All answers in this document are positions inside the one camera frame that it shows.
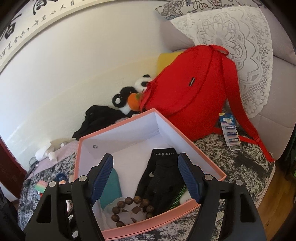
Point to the pink bed sheet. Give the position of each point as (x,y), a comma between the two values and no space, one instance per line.
(66,150)

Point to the black cloth garment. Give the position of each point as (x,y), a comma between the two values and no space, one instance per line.
(98,117)

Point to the white paper cup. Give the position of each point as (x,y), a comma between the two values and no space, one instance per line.
(52,156)

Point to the framed calligraphy scroll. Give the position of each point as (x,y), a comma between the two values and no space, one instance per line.
(84,33)

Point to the battery blister pack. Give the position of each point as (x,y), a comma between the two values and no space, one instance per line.
(229,130)

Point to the yellow cushion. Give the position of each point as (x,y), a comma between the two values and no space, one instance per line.
(165,60)

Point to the black nike sock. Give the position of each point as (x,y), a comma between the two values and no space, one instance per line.
(161,181)

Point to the red backpack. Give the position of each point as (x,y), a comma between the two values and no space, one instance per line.
(192,90)

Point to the pink green sponge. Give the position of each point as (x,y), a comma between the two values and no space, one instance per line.
(41,186)

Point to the white lace cushion cover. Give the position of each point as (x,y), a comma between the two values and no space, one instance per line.
(244,32)

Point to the panda plush toy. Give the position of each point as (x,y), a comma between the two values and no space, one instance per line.
(127,100)

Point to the teal sock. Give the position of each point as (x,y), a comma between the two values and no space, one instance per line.
(111,191)

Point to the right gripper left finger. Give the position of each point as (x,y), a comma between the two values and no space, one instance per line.
(64,212)

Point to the grey patterned blanket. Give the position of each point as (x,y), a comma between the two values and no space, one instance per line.
(248,165)

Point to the white rolled towel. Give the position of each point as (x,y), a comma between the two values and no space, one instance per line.
(43,152)

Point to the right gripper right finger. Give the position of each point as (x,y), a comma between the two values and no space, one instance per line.
(241,220)

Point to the pink cardboard storage box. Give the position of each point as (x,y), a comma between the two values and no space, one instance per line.
(131,141)

